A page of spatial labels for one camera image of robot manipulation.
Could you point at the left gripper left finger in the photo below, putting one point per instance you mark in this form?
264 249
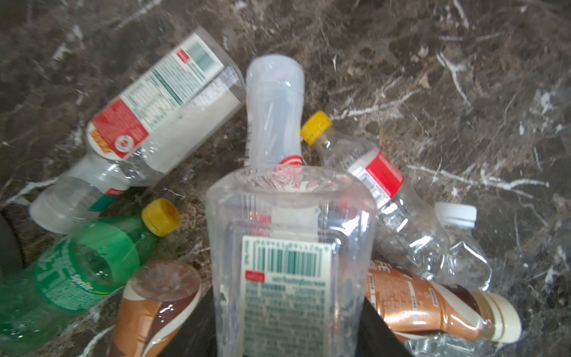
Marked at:
197 336

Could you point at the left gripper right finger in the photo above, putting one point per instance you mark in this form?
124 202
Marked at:
375 339

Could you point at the clear bottle red label yellow cap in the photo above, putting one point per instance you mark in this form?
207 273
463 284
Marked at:
409 232

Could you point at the brown coffee bottle right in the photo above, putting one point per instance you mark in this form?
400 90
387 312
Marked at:
414 308

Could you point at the brown coffee bottle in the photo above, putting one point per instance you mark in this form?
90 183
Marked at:
156 302
414 308

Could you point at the brown coffee bottle left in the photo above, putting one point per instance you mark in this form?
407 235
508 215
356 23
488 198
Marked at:
156 302

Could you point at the clear crushed bottle white cap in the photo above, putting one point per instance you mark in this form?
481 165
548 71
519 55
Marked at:
467 266

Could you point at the green Sprite bottle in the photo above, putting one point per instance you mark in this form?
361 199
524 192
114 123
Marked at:
76 274

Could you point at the clear bottle red green label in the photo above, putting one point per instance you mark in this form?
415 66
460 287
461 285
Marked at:
146 132

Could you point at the white milky bottle red label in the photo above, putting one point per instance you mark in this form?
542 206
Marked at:
274 99

